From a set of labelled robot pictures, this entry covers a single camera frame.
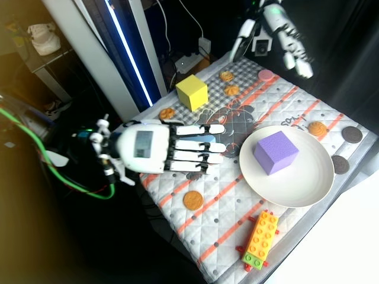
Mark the blue lit panel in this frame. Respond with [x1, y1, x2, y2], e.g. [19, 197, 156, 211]
[79, 0, 167, 108]

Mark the green cable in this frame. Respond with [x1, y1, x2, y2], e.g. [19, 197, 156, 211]
[0, 108, 116, 201]

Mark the purple cube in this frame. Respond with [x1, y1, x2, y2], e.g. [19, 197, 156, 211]
[253, 131, 300, 176]

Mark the white power strip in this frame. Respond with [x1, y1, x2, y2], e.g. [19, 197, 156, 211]
[174, 53, 205, 75]

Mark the white cable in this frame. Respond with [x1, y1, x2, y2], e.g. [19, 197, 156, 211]
[177, 0, 205, 39]

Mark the yellow foam block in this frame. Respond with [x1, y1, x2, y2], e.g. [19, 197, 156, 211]
[175, 74, 209, 112]

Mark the chocolate sandwich cookie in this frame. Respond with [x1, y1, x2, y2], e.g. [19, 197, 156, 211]
[342, 126, 363, 143]
[331, 155, 351, 175]

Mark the white power adapter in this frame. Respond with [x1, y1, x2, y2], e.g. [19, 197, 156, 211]
[197, 37, 211, 57]

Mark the white pillar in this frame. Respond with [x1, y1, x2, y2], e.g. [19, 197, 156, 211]
[41, 0, 140, 122]

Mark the metal shelf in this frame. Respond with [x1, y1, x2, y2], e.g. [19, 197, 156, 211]
[29, 49, 75, 103]

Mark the orange swirl cookie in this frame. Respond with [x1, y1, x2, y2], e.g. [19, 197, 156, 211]
[307, 121, 328, 137]

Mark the white bundle on shelf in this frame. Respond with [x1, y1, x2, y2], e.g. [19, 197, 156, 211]
[28, 22, 62, 56]

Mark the white round plate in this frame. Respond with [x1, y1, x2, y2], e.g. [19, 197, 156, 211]
[239, 125, 335, 209]

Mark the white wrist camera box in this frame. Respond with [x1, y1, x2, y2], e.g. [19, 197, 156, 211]
[251, 37, 273, 57]

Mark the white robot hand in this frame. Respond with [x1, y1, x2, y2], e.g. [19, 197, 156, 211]
[115, 120, 227, 176]
[230, 0, 314, 79]

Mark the round brown biscuit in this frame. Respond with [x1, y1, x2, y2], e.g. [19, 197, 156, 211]
[182, 191, 204, 211]

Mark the grey quilt with bear print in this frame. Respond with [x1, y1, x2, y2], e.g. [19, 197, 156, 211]
[114, 56, 371, 283]

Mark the toy brick wagon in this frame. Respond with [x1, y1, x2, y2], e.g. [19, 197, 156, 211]
[236, 209, 281, 272]

